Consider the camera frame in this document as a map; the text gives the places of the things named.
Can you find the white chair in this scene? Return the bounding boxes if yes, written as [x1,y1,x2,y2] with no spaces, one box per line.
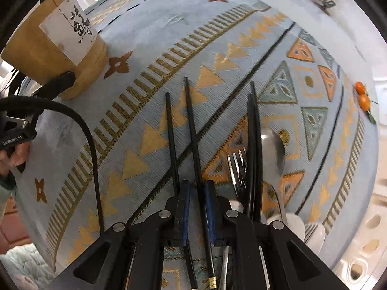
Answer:
[329,175,387,287]

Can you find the wooden utensil holder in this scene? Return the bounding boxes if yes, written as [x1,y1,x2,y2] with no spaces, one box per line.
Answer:
[0,0,109,100]

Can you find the pale quilted cushion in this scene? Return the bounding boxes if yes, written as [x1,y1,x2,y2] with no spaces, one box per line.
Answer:
[0,242,52,278]

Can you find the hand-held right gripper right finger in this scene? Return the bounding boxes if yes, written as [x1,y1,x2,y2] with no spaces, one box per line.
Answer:
[203,181,353,290]

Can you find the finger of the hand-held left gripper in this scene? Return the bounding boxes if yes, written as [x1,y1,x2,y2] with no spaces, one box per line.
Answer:
[39,71,77,100]

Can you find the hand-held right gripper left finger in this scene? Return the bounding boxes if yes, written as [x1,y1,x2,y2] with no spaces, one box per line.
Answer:
[45,180,194,290]

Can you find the person's left hand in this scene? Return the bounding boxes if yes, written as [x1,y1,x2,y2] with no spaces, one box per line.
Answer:
[0,142,31,185]

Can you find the metal spoon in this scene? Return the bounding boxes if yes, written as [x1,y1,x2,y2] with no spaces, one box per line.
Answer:
[259,128,288,222]

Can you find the black cable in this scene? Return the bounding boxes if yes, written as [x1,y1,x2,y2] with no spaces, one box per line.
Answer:
[0,96,106,233]

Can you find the blue patterned tablecloth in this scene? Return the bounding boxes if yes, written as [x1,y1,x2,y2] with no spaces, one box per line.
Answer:
[15,0,380,290]

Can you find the metal fork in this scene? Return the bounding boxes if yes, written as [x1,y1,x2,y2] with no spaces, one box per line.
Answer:
[218,149,248,290]

